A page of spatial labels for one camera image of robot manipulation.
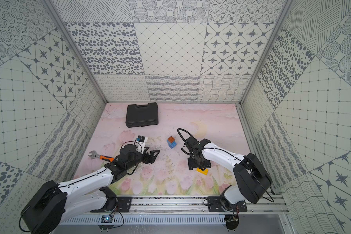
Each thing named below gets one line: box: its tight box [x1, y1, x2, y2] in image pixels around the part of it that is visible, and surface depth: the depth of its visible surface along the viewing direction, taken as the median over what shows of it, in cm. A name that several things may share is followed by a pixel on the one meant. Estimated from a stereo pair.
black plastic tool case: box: [125, 102, 159, 128], surface depth 112 cm
